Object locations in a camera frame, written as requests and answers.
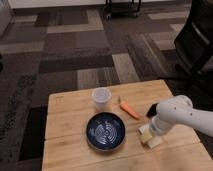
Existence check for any dark blue ceramic bowl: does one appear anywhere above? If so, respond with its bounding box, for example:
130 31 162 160
86 112 126 151

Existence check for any black oval object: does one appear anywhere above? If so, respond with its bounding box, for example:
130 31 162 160
147 104 157 118

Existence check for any black rolling cart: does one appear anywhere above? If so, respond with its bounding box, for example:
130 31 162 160
104 0 142 20

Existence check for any black office chair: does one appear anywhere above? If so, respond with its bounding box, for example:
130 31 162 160
164 0 213 111

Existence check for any orange toy carrot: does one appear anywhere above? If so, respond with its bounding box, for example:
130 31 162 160
119 99 140 120

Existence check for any white sponge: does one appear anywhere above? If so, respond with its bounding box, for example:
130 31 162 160
138 124 163 149

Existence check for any clear plastic cup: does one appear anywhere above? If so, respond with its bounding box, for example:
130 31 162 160
92 87 112 111

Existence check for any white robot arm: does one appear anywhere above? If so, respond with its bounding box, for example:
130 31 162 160
139 95 213 144

